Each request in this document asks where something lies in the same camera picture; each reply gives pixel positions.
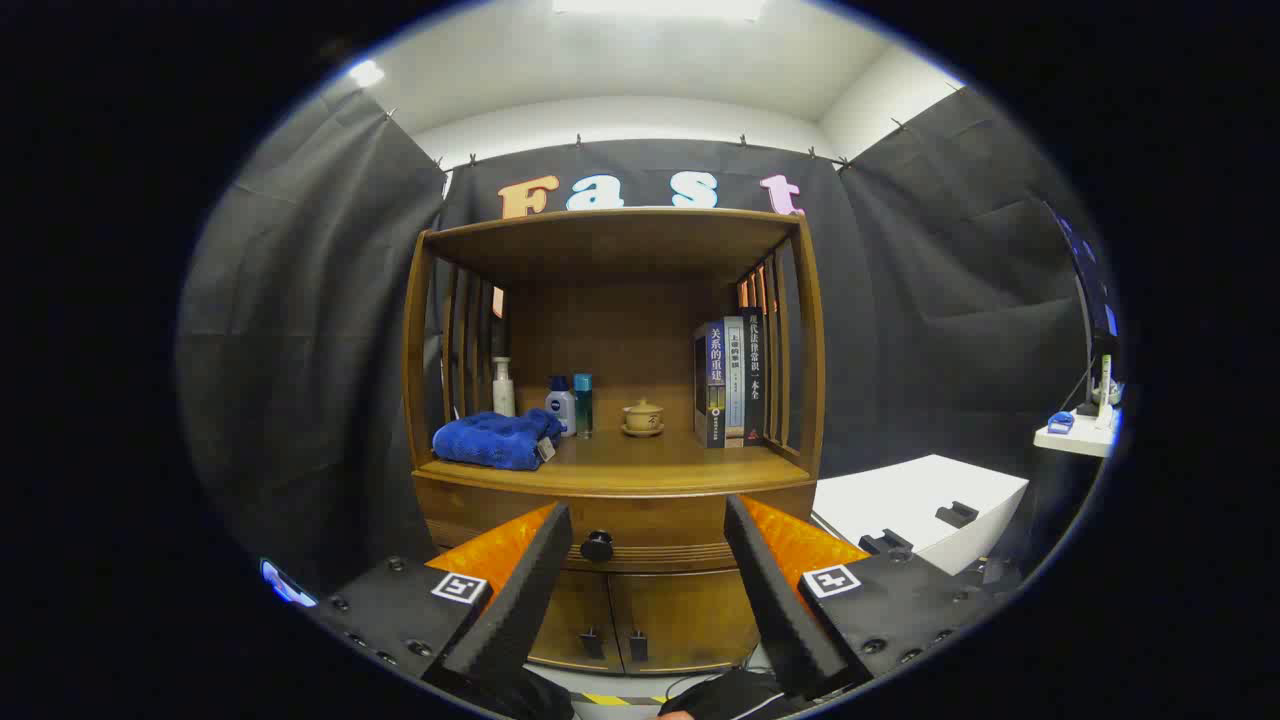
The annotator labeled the dark blue spine book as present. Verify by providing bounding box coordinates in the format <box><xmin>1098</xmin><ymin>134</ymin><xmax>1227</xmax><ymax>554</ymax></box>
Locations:
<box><xmin>694</xmin><ymin>322</ymin><xmax>727</xmax><ymax>449</ymax></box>

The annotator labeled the white bottle blue cap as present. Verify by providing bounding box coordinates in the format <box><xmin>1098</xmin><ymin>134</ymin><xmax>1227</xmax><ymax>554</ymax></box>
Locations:
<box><xmin>545</xmin><ymin>376</ymin><xmax>578</xmax><ymax>438</ymax></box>

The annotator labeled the dark cloth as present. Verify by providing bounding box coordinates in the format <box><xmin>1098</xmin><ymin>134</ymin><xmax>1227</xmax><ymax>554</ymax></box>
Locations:
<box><xmin>660</xmin><ymin>668</ymin><xmax>801</xmax><ymax>720</ymax></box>

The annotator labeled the wooden cabinet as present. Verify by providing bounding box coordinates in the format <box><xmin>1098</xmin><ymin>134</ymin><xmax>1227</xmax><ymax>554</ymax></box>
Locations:
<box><xmin>402</xmin><ymin>207</ymin><xmax>827</xmax><ymax>676</ymax></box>

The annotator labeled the black spine book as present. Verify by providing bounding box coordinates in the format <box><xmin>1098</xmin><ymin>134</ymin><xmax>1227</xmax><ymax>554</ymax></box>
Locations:
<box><xmin>741</xmin><ymin>308</ymin><xmax>768</xmax><ymax>447</ymax></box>

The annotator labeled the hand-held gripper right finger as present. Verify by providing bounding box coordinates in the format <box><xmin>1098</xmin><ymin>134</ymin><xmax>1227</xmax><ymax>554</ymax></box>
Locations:
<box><xmin>722</xmin><ymin>493</ymin><xmax>1011</xmax><ymax>701</ymax></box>

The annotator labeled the white side shelf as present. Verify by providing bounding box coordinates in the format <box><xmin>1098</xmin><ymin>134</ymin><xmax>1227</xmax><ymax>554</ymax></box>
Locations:
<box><xmin>1033</xmin><ymin>405</ymin><xmax>1119</xmax><ymax>458</ymax></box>

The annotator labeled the wooden drawer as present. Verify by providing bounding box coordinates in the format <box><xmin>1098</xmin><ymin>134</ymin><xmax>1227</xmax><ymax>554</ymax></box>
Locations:
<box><xmin>415</xmin><ymin>478</ymin><xmax>816</xmax><ymax>573</ymax></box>

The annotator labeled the light blue spine book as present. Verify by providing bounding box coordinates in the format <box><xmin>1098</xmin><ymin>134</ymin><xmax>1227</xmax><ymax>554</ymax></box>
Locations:
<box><xmin>722</xmin><ymin>316</ymin><xmax>747</xmax><ymax>441</ymax></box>

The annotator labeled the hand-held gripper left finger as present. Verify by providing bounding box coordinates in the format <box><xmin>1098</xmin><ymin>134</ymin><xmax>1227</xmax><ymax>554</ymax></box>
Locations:
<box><xmin>310</xmin><ymin>500</ymin><xmax>576</xmax><ymax>701</ymax></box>

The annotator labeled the ceiling light panel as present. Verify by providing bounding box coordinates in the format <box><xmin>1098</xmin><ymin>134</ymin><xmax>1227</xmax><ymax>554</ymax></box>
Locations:
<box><xmin>552</xmin><ymin>0</ymin><xmax>769</xmax><ymax>19</ymax></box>

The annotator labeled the blue towel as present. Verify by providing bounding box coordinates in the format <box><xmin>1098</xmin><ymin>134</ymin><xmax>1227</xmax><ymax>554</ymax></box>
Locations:
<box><xmin>432</xmin><ymin>408</ymin><xmax>564</xmax><ymax>472</ymax></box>

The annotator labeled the wooden countertop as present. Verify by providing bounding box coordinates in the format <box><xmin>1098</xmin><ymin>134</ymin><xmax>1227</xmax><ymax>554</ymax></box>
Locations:
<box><xmin>415</xmin><ymin>430</ymin><xmax>813</xmax><ymax>498</ymax></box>

